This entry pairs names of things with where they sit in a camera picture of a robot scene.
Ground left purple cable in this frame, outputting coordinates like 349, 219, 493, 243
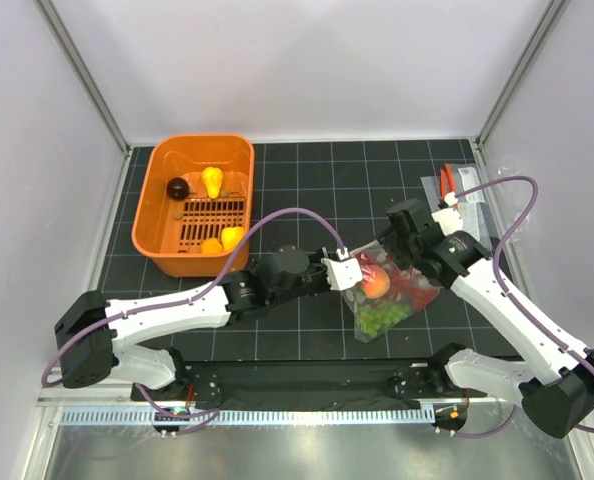
42, 207, 350, 439

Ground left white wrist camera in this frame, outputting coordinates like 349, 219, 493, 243
321, 247, 363, 291

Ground spare zip bags orange zippers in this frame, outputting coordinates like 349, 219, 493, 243
421, 163, 492, 249

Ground orange plastic basket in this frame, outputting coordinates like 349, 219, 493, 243
132, 133, 255, 277

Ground clear dotted zip bag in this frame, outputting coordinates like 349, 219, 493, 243
343, 241, 440, 343

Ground green toy grapes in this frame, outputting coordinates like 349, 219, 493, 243
355, 303, 412, 339

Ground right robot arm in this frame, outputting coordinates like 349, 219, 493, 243
377, 199, 594, 439

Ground yellow toy lemon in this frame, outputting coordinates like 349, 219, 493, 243
220, 226, 246, 252

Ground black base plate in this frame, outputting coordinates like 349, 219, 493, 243
150, 359, 464, 412

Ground yellow toy pear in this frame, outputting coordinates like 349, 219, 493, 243
201, 167, 224, 199

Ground dark plum toy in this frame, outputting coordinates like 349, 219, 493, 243
166, 177, 190, 201

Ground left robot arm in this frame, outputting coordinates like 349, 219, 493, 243
54, 246, 338, 400

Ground peach toy fruit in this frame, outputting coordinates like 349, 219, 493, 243
361, 265, 390, 299

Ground orange toy mango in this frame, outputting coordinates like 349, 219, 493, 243
200, 238, 224, 255

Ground red toy lobster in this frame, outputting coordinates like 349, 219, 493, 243
349, 252, 440, 312

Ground slotted cable duct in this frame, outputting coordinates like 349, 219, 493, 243
57, 404, 435, 428

